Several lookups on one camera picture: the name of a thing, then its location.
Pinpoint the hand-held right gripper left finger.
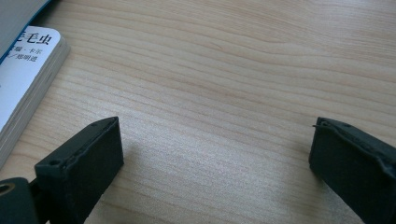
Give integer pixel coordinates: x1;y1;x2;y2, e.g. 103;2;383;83
34;116;125;224

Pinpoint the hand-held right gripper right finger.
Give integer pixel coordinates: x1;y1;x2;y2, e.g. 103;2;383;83
308;117;396;224

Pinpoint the white caterpillar board book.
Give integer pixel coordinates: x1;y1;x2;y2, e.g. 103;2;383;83
0;25;71;171

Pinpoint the blue book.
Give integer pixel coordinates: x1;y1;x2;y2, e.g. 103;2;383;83
0;0;52;65

